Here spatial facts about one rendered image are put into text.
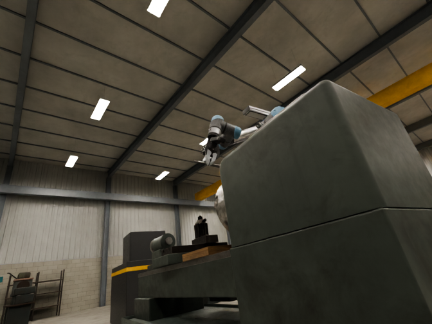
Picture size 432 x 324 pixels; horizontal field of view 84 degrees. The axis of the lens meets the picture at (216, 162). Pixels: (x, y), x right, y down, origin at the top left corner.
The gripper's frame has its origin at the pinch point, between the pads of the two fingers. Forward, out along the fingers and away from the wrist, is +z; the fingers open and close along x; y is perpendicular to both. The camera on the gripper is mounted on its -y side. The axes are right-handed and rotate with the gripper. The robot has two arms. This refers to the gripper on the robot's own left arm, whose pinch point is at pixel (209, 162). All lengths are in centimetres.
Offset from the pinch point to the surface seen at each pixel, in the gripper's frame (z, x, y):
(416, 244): 48, -22, -72
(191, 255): 40, -14, 29
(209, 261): 44.1, -17.4, 13.3
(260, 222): 38, -9, -33
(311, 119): 16, -1, -63
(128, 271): -2, -79, 472
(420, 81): -796, -778, 35
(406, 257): 53, -15, -72
